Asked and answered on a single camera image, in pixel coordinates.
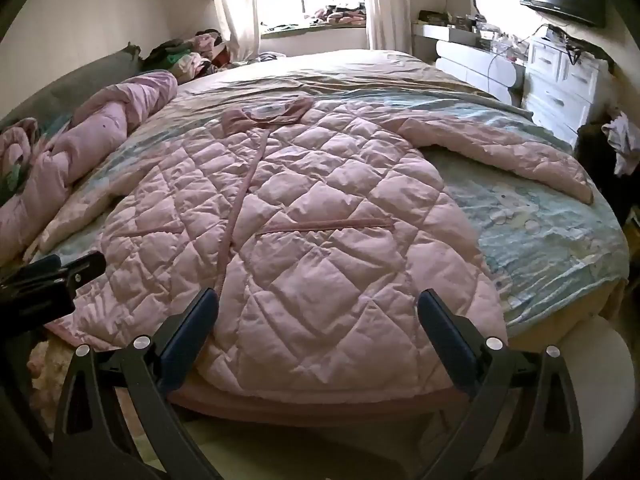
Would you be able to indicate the clothes on windowsill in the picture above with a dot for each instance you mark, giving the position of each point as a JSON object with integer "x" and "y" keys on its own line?
{"x": 340, "y": 15}

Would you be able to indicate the white dresser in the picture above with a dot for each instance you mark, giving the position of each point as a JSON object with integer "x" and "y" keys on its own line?
{"x": 555, "y": 90}

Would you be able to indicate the fluffy floor rug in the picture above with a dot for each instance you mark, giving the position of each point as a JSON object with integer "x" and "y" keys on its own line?
{"x": 47, "y": 375}

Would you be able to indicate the pink quilted coat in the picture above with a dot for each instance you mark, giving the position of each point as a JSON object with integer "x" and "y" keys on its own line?
{"x": 300, "y": 210}

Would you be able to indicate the pale cloth on chair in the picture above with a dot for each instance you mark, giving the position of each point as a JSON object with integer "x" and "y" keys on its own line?
{"x": 625, "y": 140}

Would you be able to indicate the bed with printed sheet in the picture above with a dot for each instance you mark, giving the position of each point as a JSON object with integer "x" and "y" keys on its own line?
{"x": 525, "y": 225}

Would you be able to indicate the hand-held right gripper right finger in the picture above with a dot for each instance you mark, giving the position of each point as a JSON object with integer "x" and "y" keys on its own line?
{"x": 445, "y": 332}

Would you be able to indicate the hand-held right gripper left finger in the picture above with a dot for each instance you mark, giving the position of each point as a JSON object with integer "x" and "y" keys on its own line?
{"x": 192, "y": 332}

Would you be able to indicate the grey headboard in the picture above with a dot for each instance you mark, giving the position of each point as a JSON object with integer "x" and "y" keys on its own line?
{"x": 65, "y": 85}

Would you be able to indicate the dark chair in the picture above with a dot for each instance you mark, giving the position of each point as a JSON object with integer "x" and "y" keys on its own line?
{"x": 595, "y": 160}

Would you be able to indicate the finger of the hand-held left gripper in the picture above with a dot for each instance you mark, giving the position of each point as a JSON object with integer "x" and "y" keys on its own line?
{"x": 45, "y": 290}

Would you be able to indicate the pile of clothes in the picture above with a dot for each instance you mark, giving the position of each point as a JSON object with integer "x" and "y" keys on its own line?
{"x": 190, "y": 60}

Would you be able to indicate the white stool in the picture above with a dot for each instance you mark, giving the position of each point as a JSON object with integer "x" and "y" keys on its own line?
{"x": 595, "y": 340}

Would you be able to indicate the white vanity table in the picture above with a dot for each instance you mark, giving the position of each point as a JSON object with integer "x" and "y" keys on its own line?
{"x": 475, "y": 67}

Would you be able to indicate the pink duvet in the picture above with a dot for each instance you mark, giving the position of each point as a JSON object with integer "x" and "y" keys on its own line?
{"x": 90, "y": 130}

